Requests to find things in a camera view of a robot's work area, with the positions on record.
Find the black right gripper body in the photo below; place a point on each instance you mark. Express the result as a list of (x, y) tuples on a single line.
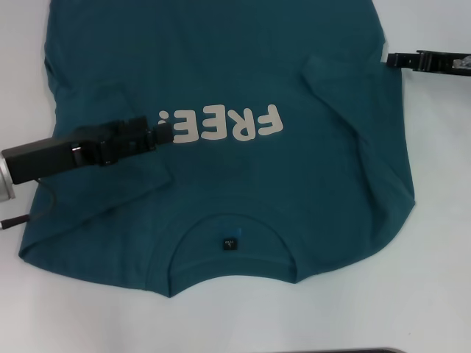
[(456, 65)]

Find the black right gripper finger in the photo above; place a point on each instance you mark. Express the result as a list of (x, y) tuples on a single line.
[(404, 60)]

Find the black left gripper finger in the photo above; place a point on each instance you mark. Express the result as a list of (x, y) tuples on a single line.
[(134, 127), (162, 135)]

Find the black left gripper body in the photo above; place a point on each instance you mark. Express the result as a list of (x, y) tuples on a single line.
[(48, 158)]

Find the blue FREE print t-shirt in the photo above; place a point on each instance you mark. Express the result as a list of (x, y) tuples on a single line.
[(257, 184)]

